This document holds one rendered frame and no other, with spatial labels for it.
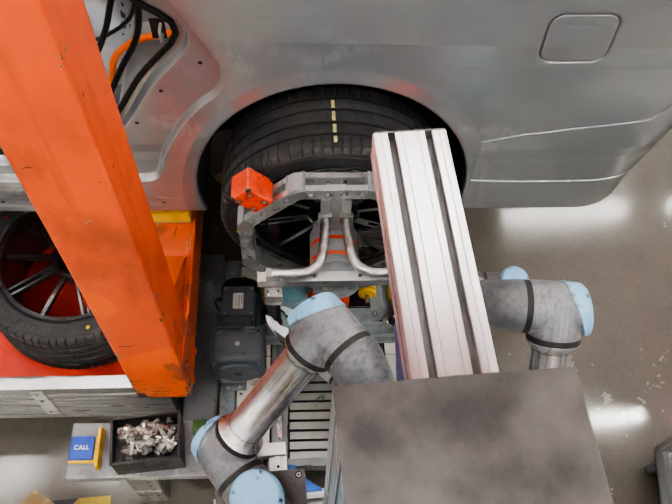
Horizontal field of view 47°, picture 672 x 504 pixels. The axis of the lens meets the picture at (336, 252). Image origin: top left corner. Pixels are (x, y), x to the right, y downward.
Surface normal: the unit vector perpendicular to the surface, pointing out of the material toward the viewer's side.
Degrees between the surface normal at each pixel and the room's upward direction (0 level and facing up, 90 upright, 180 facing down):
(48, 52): 90
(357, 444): 0
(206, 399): 0
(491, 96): 90
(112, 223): 90
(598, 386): 0
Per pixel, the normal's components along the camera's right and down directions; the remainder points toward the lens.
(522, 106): 0.03, 0.86
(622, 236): 0.04, -0.51
